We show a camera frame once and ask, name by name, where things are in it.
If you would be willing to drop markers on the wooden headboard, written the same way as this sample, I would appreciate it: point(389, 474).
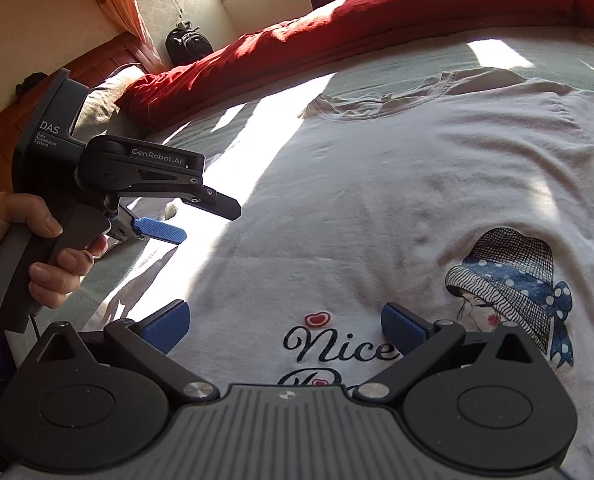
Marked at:
point(66, 88)

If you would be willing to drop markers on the green plaid bed blanket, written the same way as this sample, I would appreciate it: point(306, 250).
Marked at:
point(558, 54)

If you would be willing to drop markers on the black backpack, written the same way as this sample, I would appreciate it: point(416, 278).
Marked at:
point(185, 44)

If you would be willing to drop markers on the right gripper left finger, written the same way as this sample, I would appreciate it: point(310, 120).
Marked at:
point(143, 347)

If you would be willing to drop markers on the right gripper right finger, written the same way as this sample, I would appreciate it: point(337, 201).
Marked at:
point(424, 347)

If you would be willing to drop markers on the white printed t-shirt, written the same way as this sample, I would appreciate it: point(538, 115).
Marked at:
point(469, 197)

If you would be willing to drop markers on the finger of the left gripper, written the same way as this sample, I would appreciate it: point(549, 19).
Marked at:
point(112, 167)
point(126, 226)

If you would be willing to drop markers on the red duvet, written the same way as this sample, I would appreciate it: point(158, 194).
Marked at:
point(341, 29)

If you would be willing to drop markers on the green plaid pillow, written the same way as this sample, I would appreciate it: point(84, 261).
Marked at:
point(100, 115)

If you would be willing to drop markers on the person left hand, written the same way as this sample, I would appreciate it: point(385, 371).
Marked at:
point(49, 285)

